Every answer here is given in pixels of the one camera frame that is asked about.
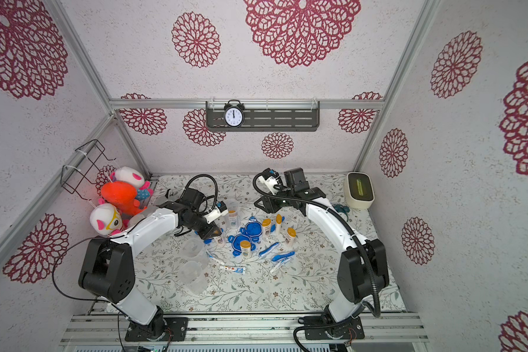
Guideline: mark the lower white pink plush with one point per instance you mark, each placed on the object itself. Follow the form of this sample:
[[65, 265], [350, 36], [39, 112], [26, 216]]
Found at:
[[106, 220]]

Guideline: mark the red white toothpaste tube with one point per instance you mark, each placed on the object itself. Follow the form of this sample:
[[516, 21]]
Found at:
[[234, 269]]

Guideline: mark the white pink plush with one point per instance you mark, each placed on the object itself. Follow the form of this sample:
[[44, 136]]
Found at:
[[130, 176], [106, 220]]

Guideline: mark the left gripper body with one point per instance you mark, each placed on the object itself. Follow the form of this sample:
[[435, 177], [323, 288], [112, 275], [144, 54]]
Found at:
[[200, 224]]

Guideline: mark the grey wall shelf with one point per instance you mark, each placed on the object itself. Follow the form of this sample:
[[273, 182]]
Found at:
[[267, 119]]

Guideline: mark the blue toothbrush upper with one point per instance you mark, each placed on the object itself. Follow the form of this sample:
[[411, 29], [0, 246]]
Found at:
[[273, 248]]

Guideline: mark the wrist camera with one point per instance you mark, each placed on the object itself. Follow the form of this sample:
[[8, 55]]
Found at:
[[219, 211], [272, 181]]

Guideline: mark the wrapped toothbrush lower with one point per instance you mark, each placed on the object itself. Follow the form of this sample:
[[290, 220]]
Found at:
[[280, 264]]

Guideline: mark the blue toothbrush middle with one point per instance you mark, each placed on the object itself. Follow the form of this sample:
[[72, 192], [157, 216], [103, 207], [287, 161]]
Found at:
[[281, 257]]

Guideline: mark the black wire basket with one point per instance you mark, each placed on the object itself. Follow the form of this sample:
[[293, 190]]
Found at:
[[89, 172]]

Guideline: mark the black alarm clock on shelf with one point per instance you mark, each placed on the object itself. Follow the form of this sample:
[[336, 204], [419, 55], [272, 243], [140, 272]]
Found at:
[[234, 113]]

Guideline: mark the upper right blue lid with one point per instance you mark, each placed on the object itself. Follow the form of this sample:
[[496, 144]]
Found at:
[[253, 229]]

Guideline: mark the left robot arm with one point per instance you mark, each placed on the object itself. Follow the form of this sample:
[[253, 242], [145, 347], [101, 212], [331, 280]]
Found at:
[[108, 268]]

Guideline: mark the lower middle blue lid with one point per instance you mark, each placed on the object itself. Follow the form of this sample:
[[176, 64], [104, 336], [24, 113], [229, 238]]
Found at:
[[234, 242]]

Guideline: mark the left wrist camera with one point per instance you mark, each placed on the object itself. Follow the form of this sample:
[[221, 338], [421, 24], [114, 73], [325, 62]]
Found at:
[[219, 211]]

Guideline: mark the red plush toy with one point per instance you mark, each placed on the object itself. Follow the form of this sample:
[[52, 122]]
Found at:
[[123, 196]]

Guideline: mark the upper white pink plush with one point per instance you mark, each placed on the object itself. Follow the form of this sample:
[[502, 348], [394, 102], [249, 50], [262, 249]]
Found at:
[[130, 176]]

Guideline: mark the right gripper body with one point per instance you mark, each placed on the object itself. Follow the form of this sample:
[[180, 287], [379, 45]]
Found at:
[[266, 204]]

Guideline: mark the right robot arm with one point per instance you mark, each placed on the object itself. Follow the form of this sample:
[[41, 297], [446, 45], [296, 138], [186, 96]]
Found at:
[[362, 266]]

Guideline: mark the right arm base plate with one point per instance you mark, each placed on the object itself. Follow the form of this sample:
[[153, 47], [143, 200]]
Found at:
[[318, 328]]

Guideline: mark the teal alarm clock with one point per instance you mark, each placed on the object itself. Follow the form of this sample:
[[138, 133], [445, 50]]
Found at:
[[342, 209]]

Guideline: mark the clear plastic container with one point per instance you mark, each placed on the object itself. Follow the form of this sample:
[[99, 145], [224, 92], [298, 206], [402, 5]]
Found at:
[[194, 250], [193, 277], [232, 204]]

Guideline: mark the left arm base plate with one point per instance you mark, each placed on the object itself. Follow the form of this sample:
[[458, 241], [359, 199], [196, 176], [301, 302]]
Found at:
[[160, 330]]

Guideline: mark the blue toothbrush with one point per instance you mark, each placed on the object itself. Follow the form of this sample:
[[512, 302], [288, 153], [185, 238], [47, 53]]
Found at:
[[281, 257], [273, 248]]

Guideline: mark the slim yellow cap tube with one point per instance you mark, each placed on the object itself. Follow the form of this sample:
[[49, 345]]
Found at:
[[233, 219]]

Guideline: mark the blue lid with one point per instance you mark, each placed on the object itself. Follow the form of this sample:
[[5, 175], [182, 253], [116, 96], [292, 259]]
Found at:
[[234, 242], [253, 229]]

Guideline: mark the cream box with green window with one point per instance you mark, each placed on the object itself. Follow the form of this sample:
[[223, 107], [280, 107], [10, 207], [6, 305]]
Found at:
[[358, 191]]

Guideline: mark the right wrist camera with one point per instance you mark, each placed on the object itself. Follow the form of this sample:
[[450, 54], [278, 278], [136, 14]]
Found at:
[[272, 181]]

